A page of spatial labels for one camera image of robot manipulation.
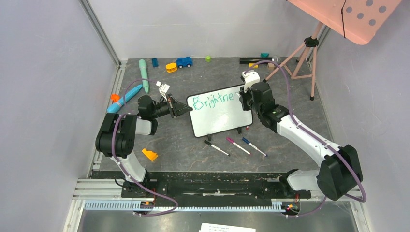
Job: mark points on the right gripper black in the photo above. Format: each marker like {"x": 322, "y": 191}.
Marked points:
{"x": 244, "y": 99}

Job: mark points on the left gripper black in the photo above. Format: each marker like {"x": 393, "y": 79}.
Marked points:
{"x": 175, "y": 108}

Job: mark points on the white whiteboard black frame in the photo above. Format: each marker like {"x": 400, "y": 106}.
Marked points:
{"x": 217, "y": 111}

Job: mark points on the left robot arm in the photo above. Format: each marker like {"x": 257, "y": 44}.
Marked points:
{"x": 117, "y": 133}

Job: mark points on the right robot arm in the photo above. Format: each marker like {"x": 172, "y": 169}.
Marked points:
{"x": 339, "y": 173}

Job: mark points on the black capped whiteboard marker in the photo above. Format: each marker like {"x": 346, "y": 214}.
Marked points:
{"x": 215, "y": 147}

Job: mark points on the blue capped whiteboard marker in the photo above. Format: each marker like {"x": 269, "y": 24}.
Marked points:
{"x": 253, "y": 146}

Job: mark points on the purple capped whiteboard marker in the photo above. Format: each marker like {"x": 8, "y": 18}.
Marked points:
{"x": 237, "y": 145}

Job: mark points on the black cylinder tube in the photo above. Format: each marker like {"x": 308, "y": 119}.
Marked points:
{"x": 247, "y": 60}

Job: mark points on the beige wooden block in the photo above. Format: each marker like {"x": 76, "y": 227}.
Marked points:
{"x": 271, "y": 66}

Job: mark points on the yellow oval toy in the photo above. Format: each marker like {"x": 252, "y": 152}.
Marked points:
{"x": 171, "y": 67}

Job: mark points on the blue toy car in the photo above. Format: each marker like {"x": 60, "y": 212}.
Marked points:
{"x": 184, "y": 62}

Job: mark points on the dark blue block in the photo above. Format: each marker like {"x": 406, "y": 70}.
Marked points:
{"x": 155, "y": 62}

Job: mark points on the orange wedge toy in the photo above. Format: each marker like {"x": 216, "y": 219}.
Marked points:
{"x": 152, "y": 156}

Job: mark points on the mint green toy marker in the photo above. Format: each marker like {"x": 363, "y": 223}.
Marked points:
{"x": 143, "y": 70}

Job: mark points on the blue toy marker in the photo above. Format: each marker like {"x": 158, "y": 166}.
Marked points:
{"x": 115, "y": 107}

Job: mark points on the small orange toy piece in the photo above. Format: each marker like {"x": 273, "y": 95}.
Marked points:
{"x": 115, "y": 98}

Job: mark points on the pink tripod stand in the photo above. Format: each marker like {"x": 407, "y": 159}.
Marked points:
{"x": 310, "y": 44}

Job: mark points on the white paper sheet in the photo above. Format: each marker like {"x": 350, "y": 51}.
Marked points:
{"x": 208, "y": 227}

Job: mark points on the pink perforated panel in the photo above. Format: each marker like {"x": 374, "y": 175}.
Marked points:
{"x": 356, "y": 20}

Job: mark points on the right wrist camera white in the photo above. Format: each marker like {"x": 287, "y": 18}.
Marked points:
{"x": 250, "y": 77}

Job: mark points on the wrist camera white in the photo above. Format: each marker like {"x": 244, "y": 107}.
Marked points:
{"x": 163, "y": 89}
{"x": 250, "y": 77}

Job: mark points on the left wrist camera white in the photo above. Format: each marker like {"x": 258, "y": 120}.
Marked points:
{"x": 163, "y": 89}

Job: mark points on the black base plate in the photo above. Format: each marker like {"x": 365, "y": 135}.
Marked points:
{"x": 223, "y": 188}

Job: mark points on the light blue cable duct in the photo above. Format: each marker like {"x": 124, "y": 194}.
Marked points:
{"x": 130, "y": 205}

